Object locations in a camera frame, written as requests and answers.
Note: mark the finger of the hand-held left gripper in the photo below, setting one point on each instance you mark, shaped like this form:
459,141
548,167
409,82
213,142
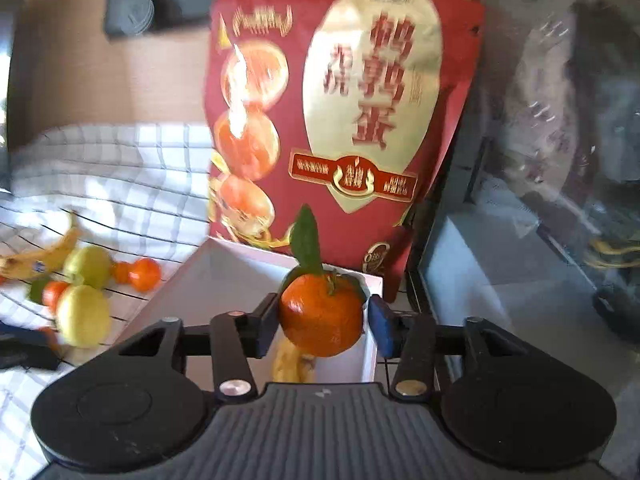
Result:
25,350

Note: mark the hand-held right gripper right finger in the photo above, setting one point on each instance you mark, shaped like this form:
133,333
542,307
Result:
381,325

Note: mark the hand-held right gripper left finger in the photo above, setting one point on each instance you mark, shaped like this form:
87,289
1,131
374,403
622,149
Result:
264,327

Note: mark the tangerine with green leaf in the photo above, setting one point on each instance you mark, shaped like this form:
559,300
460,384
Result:
320,310

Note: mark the pink cardboard box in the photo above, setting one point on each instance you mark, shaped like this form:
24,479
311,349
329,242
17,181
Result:
225,280

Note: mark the green apple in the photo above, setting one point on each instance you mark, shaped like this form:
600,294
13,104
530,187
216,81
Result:
82,316
90,266

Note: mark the yellow banana with sticker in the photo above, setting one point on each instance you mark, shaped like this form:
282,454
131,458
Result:
55,255

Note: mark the small orange tangerine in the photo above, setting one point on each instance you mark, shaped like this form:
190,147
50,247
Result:
120,272

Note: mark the green lime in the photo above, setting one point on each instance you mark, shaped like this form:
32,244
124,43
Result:
36,292

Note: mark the red printed orange carton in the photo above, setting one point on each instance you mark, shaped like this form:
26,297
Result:
440,160

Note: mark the white checked tablecloth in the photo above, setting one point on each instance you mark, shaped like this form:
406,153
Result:
125,180

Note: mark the black monitor screen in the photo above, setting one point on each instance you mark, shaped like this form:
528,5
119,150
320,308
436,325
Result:
525,160

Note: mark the black plastic bar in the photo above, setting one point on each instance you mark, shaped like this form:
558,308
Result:
130,12

